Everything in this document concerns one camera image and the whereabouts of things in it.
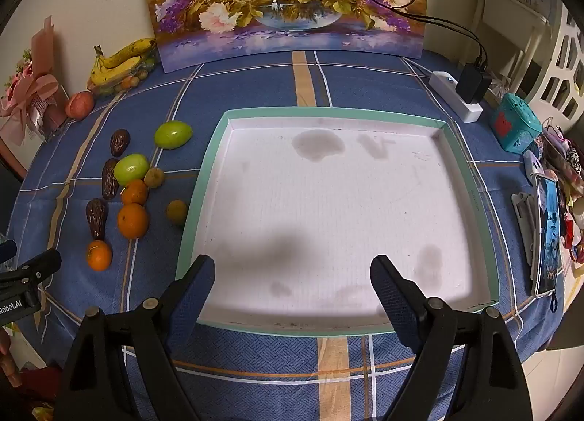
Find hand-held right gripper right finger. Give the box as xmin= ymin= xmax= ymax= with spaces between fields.
xmin=370 ymin=255 xmax=534 ymax=421

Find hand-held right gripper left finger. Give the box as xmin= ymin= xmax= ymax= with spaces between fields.
xmin=54 ymin=254 xmax=216 ymax=421

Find dark brown avocado bottom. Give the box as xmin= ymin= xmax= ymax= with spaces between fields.
xmin=86 ymin=198 xmax=110 ymax=242

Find dark brown avocado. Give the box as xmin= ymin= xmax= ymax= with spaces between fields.
xmin=101 ymin=158 xmax=120 ymax=201
xmin=110 ymin=128 xmax=131 ymax=157
xmin=86 ymin=198 xmax=110 ymax=242

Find large orange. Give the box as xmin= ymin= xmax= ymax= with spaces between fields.
xmin=117 ymin=203 xmax=151 ymax=240

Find white tray with teal rim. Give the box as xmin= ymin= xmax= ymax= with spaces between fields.
xmin=175 ymin=106 xmax=501 ymax=338

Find small orange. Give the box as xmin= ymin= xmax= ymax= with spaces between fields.
xmin=86 ymin=240 xmax=113 ymax=273
xmin=120 ymin=179 xmax=149 ymax=207

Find person's left hand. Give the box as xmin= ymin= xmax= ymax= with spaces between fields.
xmin=0 ymin=327 xmax=23 ymax=388

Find dark brown avocado top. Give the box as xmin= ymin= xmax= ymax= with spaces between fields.
xmin=110 ymin=128 xmax=131 ymax=157

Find white phone stand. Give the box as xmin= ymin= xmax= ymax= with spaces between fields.
xmin=510 ymin=192 xmax=542 ymax=267

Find pink wrapped flower bouquet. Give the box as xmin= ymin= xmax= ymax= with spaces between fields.
xmin=0 ymin=15 xmax=70 ymax=144

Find red apple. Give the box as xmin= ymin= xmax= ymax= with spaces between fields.
xmin=64 ymin=91 xmax=96 ymax=121

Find small white device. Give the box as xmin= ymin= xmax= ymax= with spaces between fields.
xmin=523 ymin=149 xmax=546 ymax=181

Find pile of small trinkets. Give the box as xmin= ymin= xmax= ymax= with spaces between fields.
xmin=538 ymin=117 xmax=584 ymax=267

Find teal tin with red label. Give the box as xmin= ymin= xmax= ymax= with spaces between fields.
xmin=491 ymin=92 xmax=544 ymax=155

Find white power strip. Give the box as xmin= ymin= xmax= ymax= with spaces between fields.
xmin=428 ymin=71 xmax=484 ymax=123

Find clear bag of small fruit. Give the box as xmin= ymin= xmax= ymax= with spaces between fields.
xmin=93 ymin=56 xmax=157 ymax=97

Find blue plaid tablecloth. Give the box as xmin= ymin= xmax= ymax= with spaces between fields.
xmin=13 ymin=49 xmax=571 ymax=421

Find bunch of yellow bananas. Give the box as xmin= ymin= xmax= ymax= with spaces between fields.
xmin=88 ymin=37 xmax=158 ymax=89

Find black charger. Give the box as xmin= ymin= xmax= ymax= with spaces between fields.
xmin=456 ymin=62 xmax=494 ymax=105

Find white wooden chair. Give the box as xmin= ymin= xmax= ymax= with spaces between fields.
xmin=469 ymin=0 xmax=584 ymax=123

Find flower painting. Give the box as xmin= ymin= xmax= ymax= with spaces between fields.
xmin=140 ymin=0 xmax=430 ymax=74

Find black cables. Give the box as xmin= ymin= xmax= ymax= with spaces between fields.
xmin=367 ymin=0 xmax=490 ymax=67

